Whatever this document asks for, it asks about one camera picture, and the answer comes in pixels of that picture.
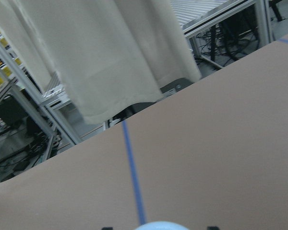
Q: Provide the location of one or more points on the brown table mat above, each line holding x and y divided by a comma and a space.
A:
213, 154

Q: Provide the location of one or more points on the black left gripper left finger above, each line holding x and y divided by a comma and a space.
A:
107, 228

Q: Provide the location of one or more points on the white curtain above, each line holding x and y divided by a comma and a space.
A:
108, 54

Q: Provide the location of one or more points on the light blue call bell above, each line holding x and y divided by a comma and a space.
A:
161, 225

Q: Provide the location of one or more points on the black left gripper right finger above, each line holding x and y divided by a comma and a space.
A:
212, 228

